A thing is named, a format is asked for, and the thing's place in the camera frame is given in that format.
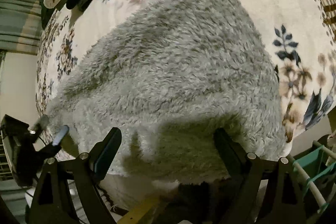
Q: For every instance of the grey fluffy fleece pants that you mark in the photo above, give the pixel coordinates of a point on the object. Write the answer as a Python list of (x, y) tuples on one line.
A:
[(168, 77)]

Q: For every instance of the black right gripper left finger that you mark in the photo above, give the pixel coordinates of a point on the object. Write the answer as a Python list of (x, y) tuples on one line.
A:
[(52, 202)]

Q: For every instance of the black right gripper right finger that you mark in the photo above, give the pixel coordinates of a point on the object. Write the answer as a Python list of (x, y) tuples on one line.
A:
[(282, 200)]

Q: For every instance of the floral cream bed blanket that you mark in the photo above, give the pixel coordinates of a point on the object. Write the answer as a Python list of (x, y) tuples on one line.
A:
[(299, 36)]

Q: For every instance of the green laundry basket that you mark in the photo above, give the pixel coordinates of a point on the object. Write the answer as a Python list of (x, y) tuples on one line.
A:
[(315, 173)]

